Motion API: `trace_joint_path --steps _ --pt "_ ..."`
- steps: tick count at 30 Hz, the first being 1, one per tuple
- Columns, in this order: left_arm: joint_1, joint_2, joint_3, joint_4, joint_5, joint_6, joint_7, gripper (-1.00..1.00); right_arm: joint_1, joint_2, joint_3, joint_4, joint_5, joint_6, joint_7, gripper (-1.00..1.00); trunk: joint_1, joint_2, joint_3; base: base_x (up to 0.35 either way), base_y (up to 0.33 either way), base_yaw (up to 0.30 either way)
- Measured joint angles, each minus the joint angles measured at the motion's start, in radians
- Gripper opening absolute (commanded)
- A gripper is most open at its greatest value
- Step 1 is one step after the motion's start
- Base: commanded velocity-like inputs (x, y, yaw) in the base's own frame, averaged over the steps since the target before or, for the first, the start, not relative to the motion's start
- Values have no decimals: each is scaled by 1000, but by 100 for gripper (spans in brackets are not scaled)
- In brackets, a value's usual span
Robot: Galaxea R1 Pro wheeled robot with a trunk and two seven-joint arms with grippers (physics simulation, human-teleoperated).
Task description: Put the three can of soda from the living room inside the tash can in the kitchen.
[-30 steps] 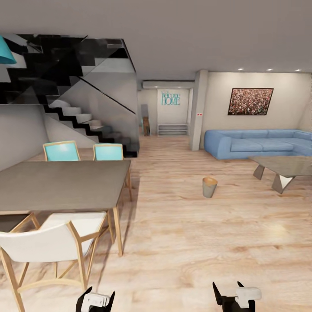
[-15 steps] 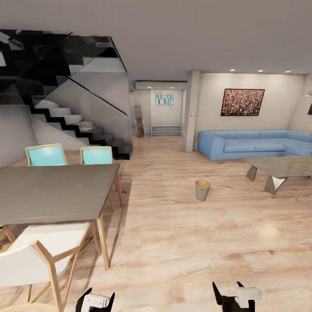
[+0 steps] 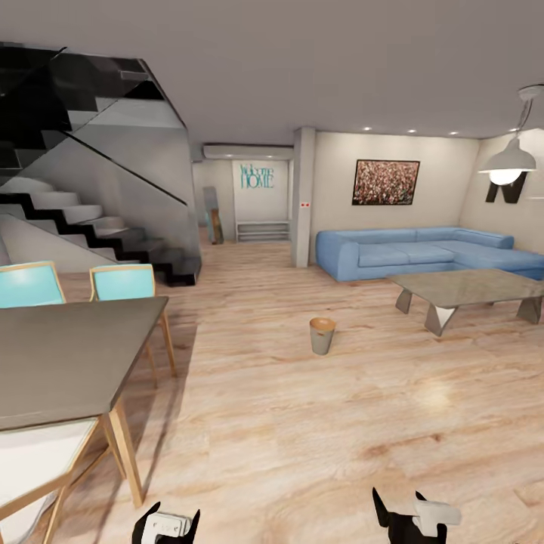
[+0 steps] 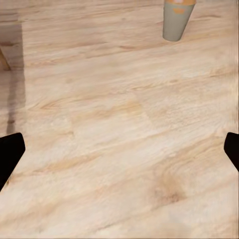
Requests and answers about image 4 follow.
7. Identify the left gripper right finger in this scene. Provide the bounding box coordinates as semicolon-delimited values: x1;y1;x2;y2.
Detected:
224;132;239;172

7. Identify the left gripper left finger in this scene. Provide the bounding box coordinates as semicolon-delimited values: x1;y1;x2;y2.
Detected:
0;132;25;191

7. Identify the trash can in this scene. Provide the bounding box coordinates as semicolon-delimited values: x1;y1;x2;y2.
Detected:
163;0;196;42

